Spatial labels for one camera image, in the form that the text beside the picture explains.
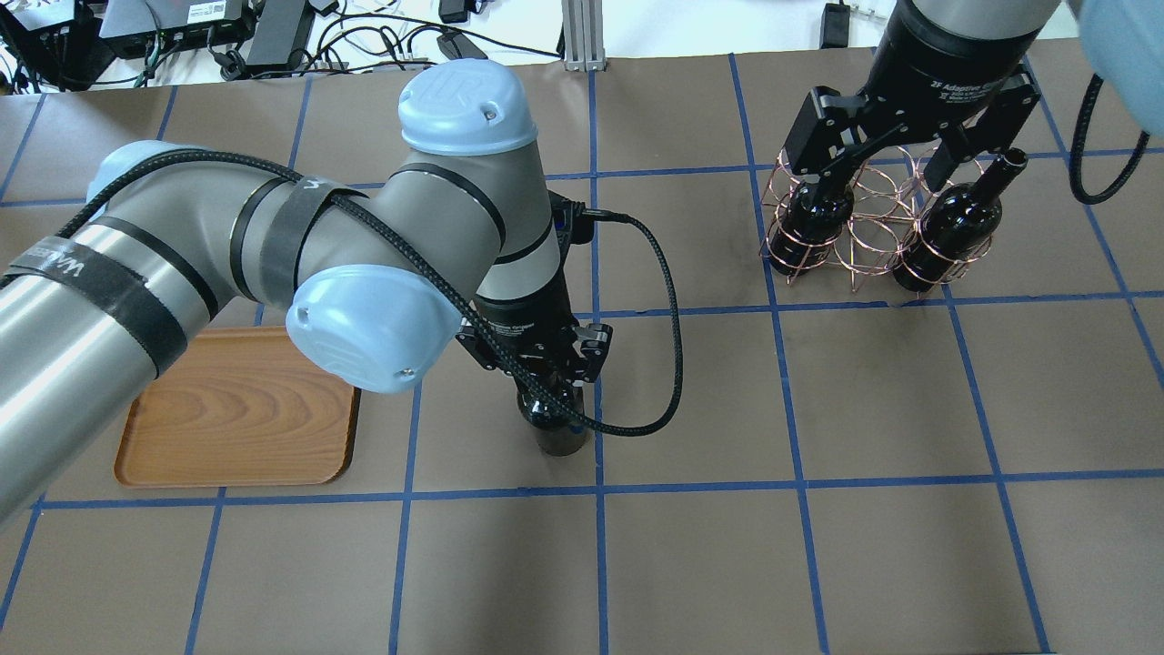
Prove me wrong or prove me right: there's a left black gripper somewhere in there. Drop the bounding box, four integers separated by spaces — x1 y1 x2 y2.
474 282 613 386

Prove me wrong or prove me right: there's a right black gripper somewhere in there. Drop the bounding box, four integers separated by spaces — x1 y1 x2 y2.
783 17 1039 207

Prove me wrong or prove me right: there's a black power adapter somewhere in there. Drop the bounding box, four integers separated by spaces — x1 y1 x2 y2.
819 1 851 49

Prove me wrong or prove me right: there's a wooden tray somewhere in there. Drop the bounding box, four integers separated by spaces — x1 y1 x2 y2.
113 327 361 489

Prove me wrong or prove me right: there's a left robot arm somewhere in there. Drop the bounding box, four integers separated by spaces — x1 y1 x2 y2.
1 59 610 521

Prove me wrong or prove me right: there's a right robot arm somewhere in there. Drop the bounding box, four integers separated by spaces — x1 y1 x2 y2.
783 1 1161 207

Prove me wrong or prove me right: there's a dark wine bottle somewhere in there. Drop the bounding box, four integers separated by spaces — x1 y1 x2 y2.
768 181 856 277
514 380 590 457
890 145 1028 294

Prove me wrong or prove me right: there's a copper wire bottle basket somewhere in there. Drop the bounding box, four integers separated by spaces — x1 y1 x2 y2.
759 145 987 293

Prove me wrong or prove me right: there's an aluminium frame post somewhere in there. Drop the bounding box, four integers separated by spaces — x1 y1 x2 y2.
561 0 608 72

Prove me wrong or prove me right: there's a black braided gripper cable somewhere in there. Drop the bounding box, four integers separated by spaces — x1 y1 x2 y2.
0 150 684 437

